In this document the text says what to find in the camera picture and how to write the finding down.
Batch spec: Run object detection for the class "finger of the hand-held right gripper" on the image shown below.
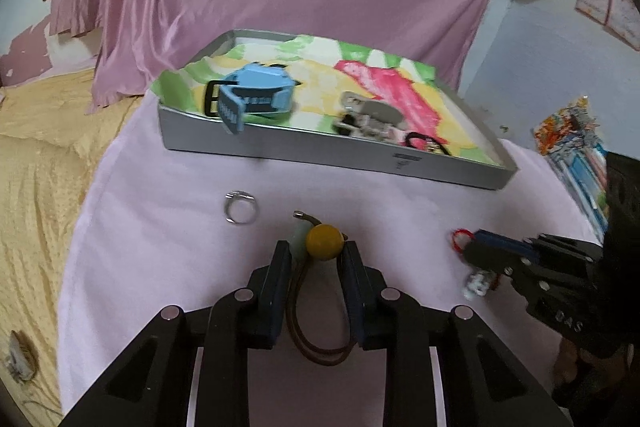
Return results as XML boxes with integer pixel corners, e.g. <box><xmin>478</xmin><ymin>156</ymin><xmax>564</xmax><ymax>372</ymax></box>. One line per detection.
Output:
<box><xmin>472</xmin><ymin>229</ymin><xmax>601</xmax><ymax>259</ymax></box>
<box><xmin>462</xmin><ymin>241</ymin><xmax>538</xmax><ymax>284</ymax></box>

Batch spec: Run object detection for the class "colourful printed cloth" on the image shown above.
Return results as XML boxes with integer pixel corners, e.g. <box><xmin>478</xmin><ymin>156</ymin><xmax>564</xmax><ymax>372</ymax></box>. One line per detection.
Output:
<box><xmin>152</xmin><ymin>34</ymin><xmax>503</xmax><ymax>165</ymax></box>

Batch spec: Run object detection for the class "stack of colourful books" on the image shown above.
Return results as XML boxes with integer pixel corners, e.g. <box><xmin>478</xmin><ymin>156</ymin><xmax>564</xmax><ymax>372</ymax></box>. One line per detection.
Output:
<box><xmin>532</xmin><ymin>96</ymin><xmax>613</xmax><ymax>233</ymax></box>

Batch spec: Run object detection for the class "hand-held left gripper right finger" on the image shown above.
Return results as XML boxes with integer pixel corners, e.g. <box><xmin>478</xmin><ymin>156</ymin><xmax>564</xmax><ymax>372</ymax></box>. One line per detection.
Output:
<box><xmin>341</xmin><ymin>241</ymin><xmax>573</xmax><ymax>427</ymax></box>

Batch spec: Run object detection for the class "yellow blanket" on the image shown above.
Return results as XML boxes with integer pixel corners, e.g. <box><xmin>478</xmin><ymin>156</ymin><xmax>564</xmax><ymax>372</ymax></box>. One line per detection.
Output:
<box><xmin>0</xmin><ymin>67</ymin><xmax>146</xmax><ymax>427</ymax></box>

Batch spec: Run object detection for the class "brown yellow bead hair tie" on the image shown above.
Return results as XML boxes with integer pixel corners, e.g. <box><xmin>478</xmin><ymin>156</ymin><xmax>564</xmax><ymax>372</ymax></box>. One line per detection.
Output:
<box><xmin>287</xmin><ymin>210</ymin><xmax>358</xmax><ymax>365</ymax></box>

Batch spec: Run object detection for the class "silver ring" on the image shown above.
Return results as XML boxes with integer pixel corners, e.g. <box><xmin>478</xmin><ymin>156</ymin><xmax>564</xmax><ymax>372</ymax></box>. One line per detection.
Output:
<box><xmin>223</xmin><ymin>190</ymin><xmax>260</xmax><ymax>225</ymax></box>

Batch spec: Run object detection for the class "black hair tie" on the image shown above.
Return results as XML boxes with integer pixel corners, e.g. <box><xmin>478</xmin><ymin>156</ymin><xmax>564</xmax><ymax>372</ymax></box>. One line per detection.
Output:
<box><xmin>404</xmin><ymin>132</ymin><xmax>453</xmax><ymax>158</ymax></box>

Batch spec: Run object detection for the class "person's right hand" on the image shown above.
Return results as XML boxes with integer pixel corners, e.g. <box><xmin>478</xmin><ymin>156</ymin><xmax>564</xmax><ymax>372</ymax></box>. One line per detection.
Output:
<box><xmin>552</xmin><ymin>337</ymin><xmax>633</xmax><ymax>410</ymax></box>

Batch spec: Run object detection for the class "grey metal tray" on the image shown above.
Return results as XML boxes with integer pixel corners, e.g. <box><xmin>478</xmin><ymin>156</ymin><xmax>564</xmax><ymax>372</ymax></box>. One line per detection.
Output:
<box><xmin>157</xmin><ymin>29</ymin><xmax>518</xmax><ymax>192</ymax></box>

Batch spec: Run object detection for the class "grey metal hair clip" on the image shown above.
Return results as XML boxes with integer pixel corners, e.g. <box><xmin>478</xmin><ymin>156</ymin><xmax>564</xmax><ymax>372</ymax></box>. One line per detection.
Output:
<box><xmin>332</xmin><ymin>91</ymin><xmax>408</xmax><ymax>142</ymax></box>

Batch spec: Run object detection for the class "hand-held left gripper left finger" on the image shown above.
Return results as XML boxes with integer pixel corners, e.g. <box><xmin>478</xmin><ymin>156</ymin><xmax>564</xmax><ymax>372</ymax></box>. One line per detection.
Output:
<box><xmin>60</xmin><ymin>239</ymin><xmax>293</xmax><ymax>427</ymax></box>

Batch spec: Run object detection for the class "group of wall certificates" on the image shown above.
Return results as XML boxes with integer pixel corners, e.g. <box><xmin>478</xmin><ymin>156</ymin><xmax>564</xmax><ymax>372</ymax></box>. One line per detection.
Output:
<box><xmin>575</xmin><ymin>0</ymin><xmax>640</xmax><ymax>52</ymax></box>

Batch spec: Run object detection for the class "light blue wrist watch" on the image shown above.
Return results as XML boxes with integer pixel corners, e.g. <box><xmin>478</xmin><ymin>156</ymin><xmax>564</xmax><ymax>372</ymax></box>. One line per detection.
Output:
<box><xmin>204</xmin><ymin>63</ymin><xmax>301</xmax><ymax>136</ymax></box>

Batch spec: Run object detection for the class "pink tablecloth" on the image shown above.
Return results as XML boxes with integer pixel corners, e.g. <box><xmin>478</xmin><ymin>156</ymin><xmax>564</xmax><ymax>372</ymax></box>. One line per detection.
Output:
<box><xmin>57</xmin><ymin>94</ymin><xmax>608</xmax><ymax>427</ymax></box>

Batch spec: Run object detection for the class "small grey object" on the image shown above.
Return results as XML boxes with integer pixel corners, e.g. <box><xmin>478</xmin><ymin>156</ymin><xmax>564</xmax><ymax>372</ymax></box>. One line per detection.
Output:
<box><xmin>6</xmin><ymin>331</ymin><xmax>38</xmax><ymax>382</ymax></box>

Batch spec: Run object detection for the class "red string white charm bracelet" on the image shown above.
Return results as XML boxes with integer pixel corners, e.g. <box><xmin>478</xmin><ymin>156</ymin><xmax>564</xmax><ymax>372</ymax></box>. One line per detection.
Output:
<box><xmin>451</xmin><ymin>228</ymin><xmax>493</xmax><ymax>300</ymax></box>

